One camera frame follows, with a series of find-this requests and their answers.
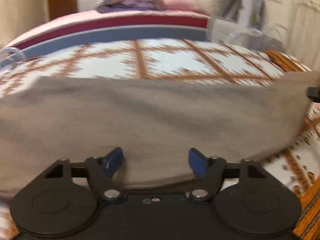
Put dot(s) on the white gift bag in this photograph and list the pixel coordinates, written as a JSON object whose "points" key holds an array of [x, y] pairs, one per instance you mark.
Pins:
{"points": [[250, 13]]}

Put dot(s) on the white metal bed frame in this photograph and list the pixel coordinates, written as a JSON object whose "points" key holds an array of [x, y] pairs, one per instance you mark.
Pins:
{"points": [[11, 55]]}

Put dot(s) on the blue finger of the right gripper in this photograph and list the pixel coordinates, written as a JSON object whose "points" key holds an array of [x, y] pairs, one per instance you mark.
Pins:
{"points": [[313, 93]]}

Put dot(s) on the pink pillow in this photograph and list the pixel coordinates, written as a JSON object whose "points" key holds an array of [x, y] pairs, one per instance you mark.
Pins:
{"points": [[182, 5]]}

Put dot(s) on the white orange patterned bedsheet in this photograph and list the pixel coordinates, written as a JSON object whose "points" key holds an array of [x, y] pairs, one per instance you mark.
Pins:
{"points": [[197, 62]]}

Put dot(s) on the pink mattress large bed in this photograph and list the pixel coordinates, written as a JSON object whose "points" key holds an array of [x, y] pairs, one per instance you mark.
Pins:
{"points": [[90, 20]]}

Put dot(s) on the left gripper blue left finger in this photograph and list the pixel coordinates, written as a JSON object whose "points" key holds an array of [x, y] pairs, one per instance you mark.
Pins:
{"points": [[100, 173]]}

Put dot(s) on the grey pants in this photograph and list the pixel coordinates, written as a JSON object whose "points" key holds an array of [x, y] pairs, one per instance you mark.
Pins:
{"points": [[154, 122]]}

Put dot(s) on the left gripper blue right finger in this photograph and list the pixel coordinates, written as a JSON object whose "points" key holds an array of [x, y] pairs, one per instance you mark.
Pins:
{"points": [[210, 173]]}

